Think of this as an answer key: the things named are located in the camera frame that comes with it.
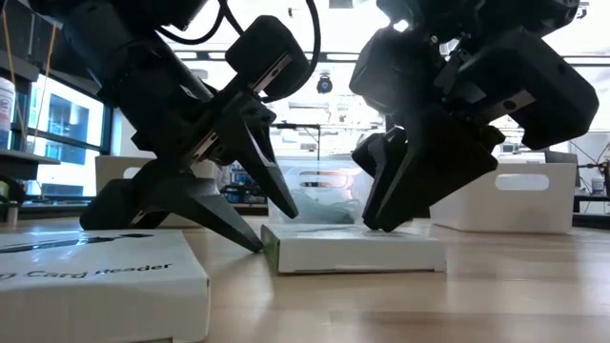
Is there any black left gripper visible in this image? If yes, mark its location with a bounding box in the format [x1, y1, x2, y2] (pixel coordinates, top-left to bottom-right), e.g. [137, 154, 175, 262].
[59, 9, 311, 253]

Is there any grey plastic bin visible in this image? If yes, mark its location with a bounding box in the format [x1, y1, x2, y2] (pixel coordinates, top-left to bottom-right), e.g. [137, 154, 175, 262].
[94, 155, 224, 229]

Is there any white green acer box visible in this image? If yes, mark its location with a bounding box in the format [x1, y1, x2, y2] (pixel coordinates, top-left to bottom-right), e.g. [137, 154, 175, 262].
[260, 223, 448, 274]

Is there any white card reader box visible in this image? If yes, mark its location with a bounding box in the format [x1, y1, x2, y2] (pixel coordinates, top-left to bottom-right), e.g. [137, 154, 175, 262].
[0, 229, 212, 343]

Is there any clear plastic bin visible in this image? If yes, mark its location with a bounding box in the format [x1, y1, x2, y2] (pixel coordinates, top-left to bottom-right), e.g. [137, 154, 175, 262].
[266, 160, 376, 225]

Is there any white plastic bin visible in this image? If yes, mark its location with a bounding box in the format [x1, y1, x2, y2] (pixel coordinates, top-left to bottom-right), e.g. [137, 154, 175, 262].
[428, 163, 579, 234]

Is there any white wipes canister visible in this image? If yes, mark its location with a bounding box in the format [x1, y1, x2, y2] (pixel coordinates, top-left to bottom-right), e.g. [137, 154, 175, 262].
[0, 76, 16, 132]

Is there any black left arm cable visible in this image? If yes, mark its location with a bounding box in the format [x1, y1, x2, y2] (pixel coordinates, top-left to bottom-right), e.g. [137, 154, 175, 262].
[156, 0, 321, 104]

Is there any dark wall shelf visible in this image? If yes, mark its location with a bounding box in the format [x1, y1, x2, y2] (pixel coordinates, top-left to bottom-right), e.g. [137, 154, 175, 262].
[0, 147, 62, 181]

